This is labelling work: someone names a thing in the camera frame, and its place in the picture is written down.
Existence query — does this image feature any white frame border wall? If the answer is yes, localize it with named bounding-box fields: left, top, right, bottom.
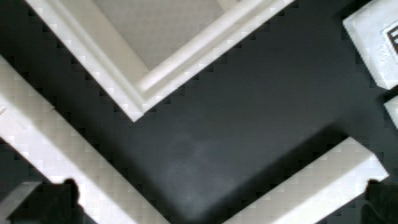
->
left=0, top=57, right=387, bottom=224

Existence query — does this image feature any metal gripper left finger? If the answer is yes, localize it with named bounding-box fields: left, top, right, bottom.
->
left=0, top=179, right=79, bottom=224

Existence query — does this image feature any white cabinet door panel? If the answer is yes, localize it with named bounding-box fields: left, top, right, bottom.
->
left=383, top=96, right=398, bottom=130
left=342, top=0, right=398, bottom=89

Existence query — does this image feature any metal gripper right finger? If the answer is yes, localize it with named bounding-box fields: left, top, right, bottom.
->
left=360, top=179, right=398, bottom=224

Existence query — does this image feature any white cabinet box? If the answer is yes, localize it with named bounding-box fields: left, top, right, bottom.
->
left=24, top=0, right=294, bottom=120

